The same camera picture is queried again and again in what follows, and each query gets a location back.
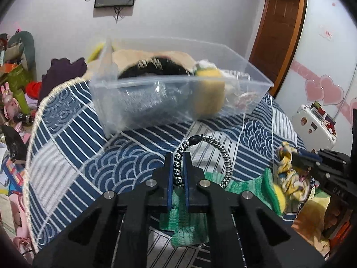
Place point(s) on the wooden door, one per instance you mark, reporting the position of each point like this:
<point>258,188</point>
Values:
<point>279,33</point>

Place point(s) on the purple cloth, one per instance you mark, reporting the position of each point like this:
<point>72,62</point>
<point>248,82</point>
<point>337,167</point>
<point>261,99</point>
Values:
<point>62,74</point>

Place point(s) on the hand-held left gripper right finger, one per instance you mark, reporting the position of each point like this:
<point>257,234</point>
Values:
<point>187,185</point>

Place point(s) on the white wardrobe with pink hearts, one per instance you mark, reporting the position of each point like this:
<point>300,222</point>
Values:
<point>326,47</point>

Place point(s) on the blue wave patterned blanket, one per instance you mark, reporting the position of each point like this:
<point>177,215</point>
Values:
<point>117,162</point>

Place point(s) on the pink plush bunny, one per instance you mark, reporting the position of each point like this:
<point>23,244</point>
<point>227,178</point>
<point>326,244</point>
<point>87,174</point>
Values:
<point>9,100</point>

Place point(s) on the yellow soft sponge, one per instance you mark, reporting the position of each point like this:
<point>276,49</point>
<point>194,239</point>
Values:
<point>209,89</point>

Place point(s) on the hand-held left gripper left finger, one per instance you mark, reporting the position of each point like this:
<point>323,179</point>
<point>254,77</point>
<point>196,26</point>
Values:
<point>168,182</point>

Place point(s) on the clear plastic storage box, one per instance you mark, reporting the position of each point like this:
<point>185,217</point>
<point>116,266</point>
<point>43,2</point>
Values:
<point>139,103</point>

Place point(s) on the black hair clip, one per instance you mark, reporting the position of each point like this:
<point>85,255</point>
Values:
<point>156,68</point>

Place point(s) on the red cloth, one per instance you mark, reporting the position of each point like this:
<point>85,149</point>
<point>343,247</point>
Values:
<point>33,88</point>

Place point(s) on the green knit sock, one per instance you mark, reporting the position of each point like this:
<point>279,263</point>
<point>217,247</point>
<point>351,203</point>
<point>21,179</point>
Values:
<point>251,185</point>

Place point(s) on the beige plush cloth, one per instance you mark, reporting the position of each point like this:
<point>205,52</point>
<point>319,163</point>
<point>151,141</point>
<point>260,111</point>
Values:
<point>145,57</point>

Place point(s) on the white suitcase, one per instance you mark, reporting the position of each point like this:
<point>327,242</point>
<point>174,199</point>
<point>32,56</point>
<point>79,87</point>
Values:
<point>312,124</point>

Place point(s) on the yellow cloth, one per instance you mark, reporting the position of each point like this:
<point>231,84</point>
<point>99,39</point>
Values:
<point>309,220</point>

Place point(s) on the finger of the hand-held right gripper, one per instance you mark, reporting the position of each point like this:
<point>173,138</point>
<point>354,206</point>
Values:
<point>301,164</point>
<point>308,155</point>

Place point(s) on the floral yellow scrunchie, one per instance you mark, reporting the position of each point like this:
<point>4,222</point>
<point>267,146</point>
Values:
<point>290,180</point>

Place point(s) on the person's right hand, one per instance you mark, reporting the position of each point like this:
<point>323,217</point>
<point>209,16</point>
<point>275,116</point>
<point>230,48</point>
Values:
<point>333,215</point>

